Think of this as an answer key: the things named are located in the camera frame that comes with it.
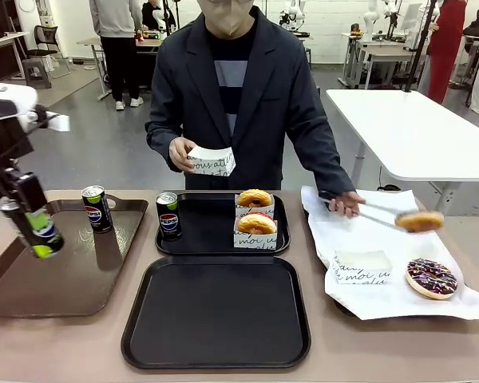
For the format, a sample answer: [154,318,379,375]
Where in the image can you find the person's left hand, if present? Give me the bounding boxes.
[328,191,367,219]

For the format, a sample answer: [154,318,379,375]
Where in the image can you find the brown tray with handles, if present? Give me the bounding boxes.
[0,198,149,318]

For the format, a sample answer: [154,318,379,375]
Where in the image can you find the grey background workbench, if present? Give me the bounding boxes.
[77,34,164,101]

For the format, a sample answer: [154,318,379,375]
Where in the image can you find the black Pepsi can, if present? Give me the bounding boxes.
[81,184,114,234]
[155,191,184,242]
[2,199,65,261]

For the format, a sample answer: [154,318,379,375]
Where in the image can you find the black stand pole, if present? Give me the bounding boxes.
[403,0,441,93]

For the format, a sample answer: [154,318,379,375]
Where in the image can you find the white-legged background desk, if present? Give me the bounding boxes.
[341,31,430,90]

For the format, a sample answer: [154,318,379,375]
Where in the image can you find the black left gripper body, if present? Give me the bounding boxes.
[0,164,24,209]

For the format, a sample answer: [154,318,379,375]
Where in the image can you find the person in dark blazer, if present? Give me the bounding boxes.
[144,0,356,200]

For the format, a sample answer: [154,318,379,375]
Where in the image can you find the person's left forearm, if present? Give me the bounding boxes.
[289,119,356,200]

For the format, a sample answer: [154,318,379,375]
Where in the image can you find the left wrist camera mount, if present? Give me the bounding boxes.
[26,105,71,133]

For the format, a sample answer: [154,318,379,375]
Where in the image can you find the person in red apron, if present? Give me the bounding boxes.
[426,0,469,105]

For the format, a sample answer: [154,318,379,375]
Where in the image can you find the person in grey hoodie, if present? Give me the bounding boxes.
[89,0,145,112]

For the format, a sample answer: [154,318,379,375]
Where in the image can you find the metal tongs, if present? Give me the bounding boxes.
[318,194,418,233]

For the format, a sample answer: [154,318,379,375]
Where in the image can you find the boxed glazed donut front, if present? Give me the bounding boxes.
[233,218,279,250]

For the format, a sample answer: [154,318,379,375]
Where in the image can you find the person's right hand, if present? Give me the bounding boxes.
[168,136,197,174]

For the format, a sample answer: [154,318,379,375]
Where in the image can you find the person's right forearm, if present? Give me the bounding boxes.
[144,107,192,151]

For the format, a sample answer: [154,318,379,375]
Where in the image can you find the wooden desk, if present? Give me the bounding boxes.
[0,30,31,87]

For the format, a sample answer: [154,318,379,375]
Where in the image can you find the grey plastic stool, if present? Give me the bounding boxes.
[22,57,53,91]

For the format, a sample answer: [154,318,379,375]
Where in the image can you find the white printed paper box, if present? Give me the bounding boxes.
[186,145,237,177]
[332,250,394,286]

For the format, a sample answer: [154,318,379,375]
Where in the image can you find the white paper sheet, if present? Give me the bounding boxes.
[300,184,479,321]

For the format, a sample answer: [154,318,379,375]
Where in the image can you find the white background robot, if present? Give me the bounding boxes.
[279,0,307,31]

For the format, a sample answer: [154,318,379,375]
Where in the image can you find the boxed glazed donut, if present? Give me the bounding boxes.
[233,218,279,250]
[234,193,276,219]

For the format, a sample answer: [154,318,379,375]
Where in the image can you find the black square serving tray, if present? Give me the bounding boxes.
[120,255,313,370]
[155,191,291,256]

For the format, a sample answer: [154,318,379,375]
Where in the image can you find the white table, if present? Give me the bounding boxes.
[325,88,479,205]

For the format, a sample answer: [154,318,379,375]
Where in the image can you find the black floor cable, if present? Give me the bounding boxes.
[376,164,401,192]

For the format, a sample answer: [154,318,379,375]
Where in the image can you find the black office chair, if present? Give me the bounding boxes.
[26,24,72,79]

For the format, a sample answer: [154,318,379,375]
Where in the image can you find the chocolate sprinkled donut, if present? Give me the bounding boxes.
[405,258,460,301]

